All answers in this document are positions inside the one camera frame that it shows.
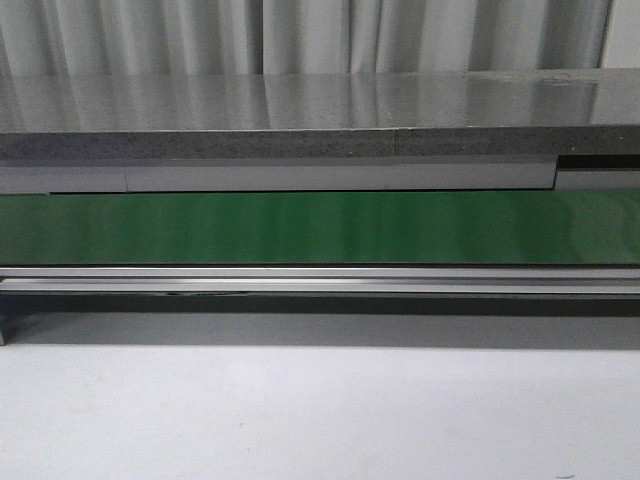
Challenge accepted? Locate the grey panel under counter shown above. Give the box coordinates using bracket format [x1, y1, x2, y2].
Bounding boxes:
[1, 155, 639, 194]

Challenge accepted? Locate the dark granite counter slab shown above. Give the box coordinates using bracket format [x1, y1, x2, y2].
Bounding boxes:
[1, 69, 639, 160]

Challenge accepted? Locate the green conveyor belt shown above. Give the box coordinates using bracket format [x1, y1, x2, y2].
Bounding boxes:
[1, 190, 639, 265]

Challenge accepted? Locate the aluminium conveyor side rail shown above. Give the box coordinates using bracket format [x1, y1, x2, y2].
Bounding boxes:
[1, 265, 639, 350]

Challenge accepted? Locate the white pleated curtain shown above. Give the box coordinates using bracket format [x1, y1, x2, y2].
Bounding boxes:
[1, 0, 639, 76]

